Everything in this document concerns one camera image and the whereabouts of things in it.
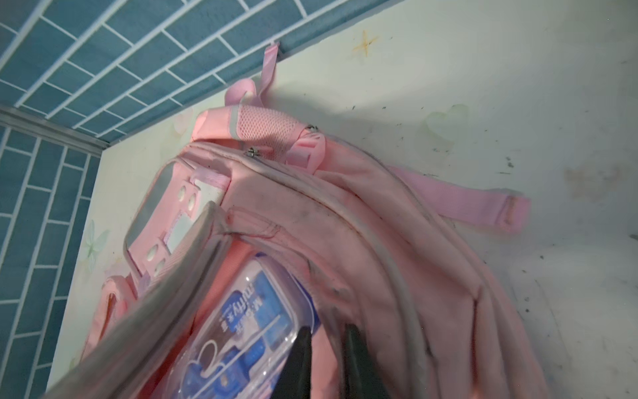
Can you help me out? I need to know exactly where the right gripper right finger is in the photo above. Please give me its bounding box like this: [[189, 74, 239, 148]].
[[343, 324, 390, 399]]

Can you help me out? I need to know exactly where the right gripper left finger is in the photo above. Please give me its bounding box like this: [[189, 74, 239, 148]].
[[270, 326, 312, 399]]

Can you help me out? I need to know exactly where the blue pencil case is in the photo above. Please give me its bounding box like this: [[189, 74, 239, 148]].
[[153, 253, 320, 399]]

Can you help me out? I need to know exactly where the pink student backpack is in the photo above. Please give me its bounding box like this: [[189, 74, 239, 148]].
[[48, 45, 549, 398]]

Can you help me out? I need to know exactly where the left corner aluminium post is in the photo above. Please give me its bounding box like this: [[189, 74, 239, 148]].
[[1, 105, 110, 157]]

